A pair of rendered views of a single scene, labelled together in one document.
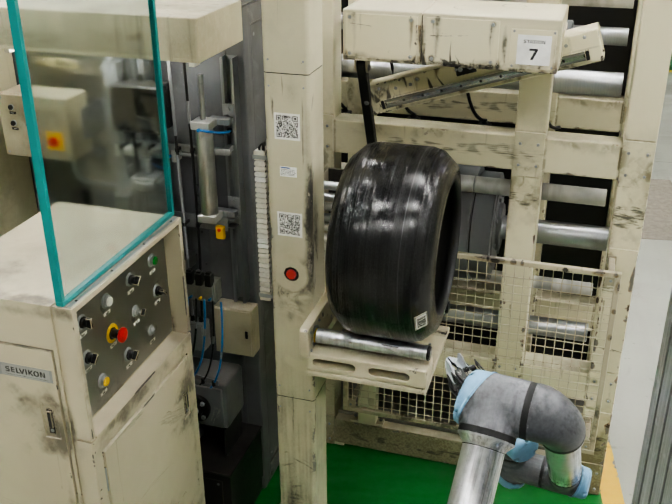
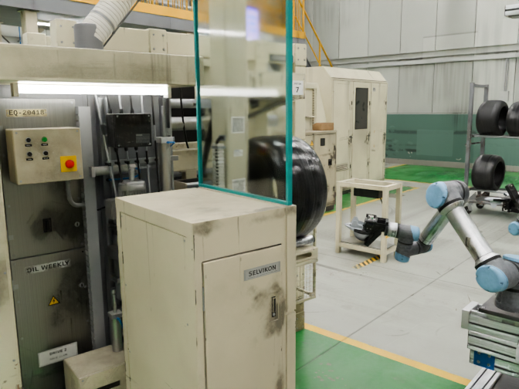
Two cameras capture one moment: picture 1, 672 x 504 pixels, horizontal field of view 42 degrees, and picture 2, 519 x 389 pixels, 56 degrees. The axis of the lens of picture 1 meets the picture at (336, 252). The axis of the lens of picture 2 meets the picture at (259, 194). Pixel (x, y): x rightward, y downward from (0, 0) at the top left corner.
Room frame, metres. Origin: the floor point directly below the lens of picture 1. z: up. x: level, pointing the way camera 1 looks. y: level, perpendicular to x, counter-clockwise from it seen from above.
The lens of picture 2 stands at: (0.90, 1.98, 1.58)
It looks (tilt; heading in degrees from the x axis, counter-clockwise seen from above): 10 degrees down; 304
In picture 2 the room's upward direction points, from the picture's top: 1 degrees counter-clockwise
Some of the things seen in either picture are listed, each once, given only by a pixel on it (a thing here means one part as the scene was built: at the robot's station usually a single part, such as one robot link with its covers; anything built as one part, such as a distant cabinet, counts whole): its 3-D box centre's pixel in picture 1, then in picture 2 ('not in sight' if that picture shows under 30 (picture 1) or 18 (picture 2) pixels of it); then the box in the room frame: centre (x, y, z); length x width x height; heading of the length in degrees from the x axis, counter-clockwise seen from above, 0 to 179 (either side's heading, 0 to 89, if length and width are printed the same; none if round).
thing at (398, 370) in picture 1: (369, 362); (287, 257); (2.14, -0.10, 0.84); 0.36 x 0.09 x 0.06; 73
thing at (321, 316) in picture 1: (325, 311); not in sight; (2.33, 0.03, 0.90); 0.40 x 0.03 x 0.10; 163
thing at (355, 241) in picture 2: not in sight; (368, 218); (2.85, -2.98, 0.40); 0.60 x 0.35 x 0.80; 172
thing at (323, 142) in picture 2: not in sight; (305, 171); (4.51, -4.61, 0.62); 0.91 x 0.58 x 1.25; 82
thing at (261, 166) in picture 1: (266, 225); not in sight; (2.33, 0.20, 1.19); 0.05 x 0.04 x 0.48; 163
